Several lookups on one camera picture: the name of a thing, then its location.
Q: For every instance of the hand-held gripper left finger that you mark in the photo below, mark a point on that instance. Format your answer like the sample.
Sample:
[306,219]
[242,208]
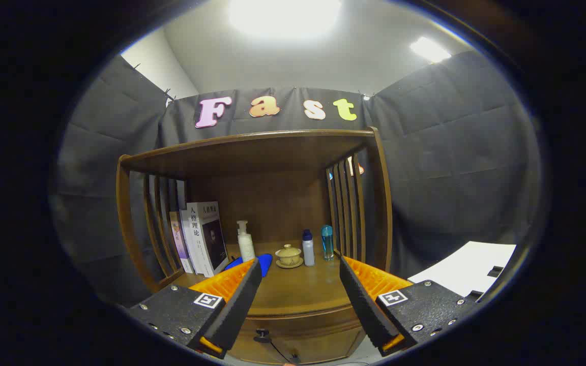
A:
[239,300]

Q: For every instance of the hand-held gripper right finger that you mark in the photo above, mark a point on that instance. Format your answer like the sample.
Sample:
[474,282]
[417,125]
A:
[361,300]

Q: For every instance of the brown wooden drawer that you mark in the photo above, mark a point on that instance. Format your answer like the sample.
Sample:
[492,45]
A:
[313,330]

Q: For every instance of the brown wooden countertop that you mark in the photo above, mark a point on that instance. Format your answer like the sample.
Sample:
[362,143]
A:
[298,290]

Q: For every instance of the white filing cabinet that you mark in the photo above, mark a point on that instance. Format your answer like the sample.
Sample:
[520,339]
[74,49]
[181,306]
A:
[466,267]

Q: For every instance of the brown wooden cabinet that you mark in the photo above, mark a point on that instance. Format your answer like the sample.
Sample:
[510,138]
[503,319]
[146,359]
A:
[272,152]

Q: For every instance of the blue folded cloth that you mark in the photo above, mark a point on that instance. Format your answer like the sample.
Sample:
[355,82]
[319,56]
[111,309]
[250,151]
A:
[265,262]

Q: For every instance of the white pump bottle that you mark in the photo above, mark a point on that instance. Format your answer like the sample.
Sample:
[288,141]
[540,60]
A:
[246,249]

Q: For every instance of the beige saucer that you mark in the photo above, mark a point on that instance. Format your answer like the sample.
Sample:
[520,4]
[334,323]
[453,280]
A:
[290,265]

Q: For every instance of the clear blue bottle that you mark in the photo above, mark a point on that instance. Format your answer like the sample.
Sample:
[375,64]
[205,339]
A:
[327,244]

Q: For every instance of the thick white and black book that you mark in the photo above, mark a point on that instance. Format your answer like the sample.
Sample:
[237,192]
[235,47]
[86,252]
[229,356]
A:
[212,239]

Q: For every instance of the beige lidded tea cup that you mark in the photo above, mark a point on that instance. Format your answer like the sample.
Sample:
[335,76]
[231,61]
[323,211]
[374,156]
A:
[288,252]

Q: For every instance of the white bottle with blue cap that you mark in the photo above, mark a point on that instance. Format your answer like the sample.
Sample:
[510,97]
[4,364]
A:
[308,251]

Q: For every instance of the thin white book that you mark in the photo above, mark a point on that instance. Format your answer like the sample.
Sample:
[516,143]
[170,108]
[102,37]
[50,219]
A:
[189,241]

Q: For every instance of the purple paperback book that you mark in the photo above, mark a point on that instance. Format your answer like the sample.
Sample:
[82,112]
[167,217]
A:
[178,239]

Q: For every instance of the black backdrop cloth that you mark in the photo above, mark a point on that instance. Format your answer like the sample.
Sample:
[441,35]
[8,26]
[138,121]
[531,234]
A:
[450,152]

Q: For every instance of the small ceiling light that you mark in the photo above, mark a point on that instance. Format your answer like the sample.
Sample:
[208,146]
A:
[429,49]

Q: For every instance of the large ceiling light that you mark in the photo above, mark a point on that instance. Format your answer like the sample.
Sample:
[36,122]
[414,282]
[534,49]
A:
[283,18]

